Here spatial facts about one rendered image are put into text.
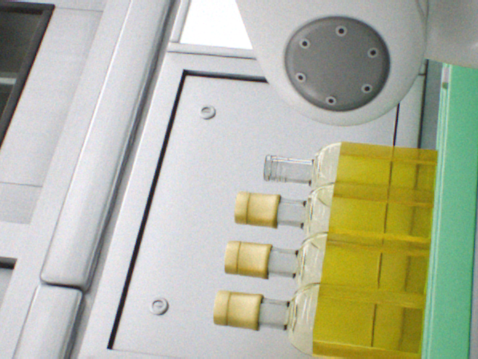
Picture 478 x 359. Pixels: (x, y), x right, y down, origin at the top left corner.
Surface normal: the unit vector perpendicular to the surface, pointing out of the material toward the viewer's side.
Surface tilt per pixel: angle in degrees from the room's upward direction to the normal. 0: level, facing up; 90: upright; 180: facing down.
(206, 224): 90
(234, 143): 90
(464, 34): 52
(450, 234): 90
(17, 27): 90
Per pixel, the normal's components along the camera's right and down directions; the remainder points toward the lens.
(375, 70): 0.06, 0.51
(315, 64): -0.29, 0.53
